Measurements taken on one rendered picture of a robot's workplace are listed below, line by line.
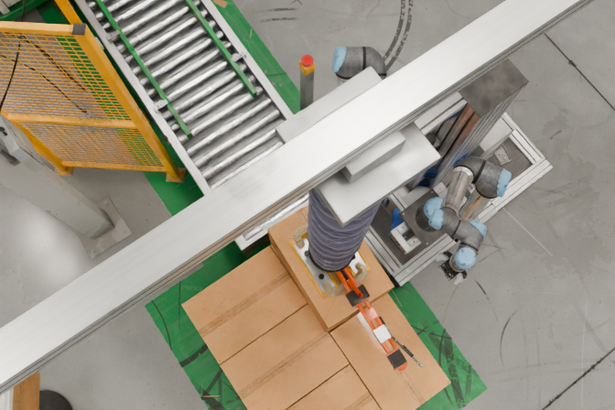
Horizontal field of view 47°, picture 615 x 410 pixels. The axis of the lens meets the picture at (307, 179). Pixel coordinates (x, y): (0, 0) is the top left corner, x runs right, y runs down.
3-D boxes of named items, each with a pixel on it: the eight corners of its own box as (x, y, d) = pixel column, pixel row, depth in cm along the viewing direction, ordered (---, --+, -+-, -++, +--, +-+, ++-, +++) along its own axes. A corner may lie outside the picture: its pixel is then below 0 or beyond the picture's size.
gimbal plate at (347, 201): (275, 134, 180) (274, 127, 175) (369, 72, 185) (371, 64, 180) (341, 228, 174) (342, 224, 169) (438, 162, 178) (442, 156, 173)
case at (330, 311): (270, 242, 403) (266, 229, 365) (329, 206, 409) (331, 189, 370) (326, 332, 390) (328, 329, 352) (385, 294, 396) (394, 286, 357)
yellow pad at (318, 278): (288, 242, 363) (287, 241, 358) (305, 232, 364) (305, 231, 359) (323, 299, 355) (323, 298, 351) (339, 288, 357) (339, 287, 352)
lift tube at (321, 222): (296, 226, 298) (290, 133, 178) (341, 195, 302) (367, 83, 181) (328, 273, 293) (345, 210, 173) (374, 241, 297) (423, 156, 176)
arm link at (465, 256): (480, 251, 268) (472, 271, 266) (474, 255, 279) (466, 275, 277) (462, 242, 269) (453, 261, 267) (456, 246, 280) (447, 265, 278)
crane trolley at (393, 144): (312, 134, 176) (313, 122, 167) (364, 102, 178) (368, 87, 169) (350, 186, 172) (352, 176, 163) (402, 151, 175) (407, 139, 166)
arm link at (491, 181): (447, 212, 349) (486, 153, 303) (474, 225, 347) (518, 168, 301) (438, 231, 343) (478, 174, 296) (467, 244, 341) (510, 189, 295)
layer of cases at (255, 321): (191, 309, 433) (180, 304, 394) (324, 221, 448) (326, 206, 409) (301, 482, 407) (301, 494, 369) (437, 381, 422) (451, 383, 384)
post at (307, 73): (299, 123, 480) (298, 61, 383) (307, 117, 481) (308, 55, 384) (305, 131, 478) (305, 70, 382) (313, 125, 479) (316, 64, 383)
